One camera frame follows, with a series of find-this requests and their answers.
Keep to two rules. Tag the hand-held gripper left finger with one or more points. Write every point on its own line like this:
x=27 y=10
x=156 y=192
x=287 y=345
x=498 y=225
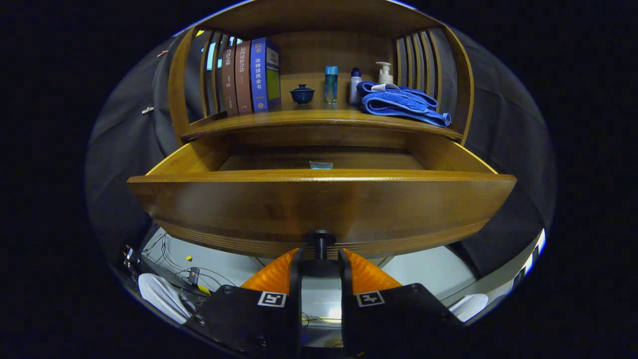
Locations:
x=249 y=319

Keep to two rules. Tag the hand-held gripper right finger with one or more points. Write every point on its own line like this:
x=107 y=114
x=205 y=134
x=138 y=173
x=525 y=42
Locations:
x=389 y=319

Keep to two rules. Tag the wooden drawer with black knob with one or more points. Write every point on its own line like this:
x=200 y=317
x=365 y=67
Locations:
x=319 y=204

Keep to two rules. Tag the light blue tube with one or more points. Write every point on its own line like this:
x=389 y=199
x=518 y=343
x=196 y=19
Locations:
x=321 y=165

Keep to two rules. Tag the wooden countertop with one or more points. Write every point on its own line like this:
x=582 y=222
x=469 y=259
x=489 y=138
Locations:
x=319 y=116

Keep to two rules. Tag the wooden cabinet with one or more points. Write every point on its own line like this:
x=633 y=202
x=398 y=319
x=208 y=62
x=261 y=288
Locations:
x=319 y=50

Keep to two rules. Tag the folded blue towel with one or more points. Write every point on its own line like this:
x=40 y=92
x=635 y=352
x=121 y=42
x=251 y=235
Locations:
x=398 y=104

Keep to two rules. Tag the blue lidded teacup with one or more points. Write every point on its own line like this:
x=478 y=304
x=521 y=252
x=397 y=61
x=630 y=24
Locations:
x=302 y=94

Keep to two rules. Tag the white bottle with blue cap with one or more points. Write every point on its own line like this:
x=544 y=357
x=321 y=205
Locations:
x=355 y=87

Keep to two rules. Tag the dark brown book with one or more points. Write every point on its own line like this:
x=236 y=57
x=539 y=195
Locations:
x=229 y=80

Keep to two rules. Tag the clear blue bottle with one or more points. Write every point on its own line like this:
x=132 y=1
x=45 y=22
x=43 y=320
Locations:
x=331 y=85

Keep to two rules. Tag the white pump bottle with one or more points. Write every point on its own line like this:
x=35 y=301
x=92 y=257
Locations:
x=385 y=76

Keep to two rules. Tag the reddish brown book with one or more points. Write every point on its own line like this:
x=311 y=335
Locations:
x=243 y=75

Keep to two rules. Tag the thick blue book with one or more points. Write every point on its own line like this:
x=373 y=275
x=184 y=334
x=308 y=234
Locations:
x=259 y=75

